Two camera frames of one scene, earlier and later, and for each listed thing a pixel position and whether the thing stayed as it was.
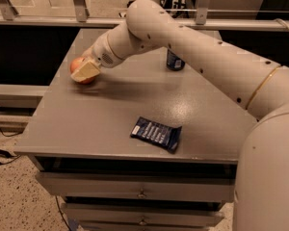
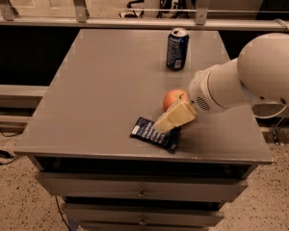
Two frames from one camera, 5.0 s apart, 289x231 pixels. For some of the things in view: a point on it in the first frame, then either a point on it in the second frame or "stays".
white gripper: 101,53 -> 199,91
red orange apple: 75,64 -> 172,98
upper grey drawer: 139,186 stays
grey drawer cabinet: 141,147 stays
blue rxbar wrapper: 163,136 stays
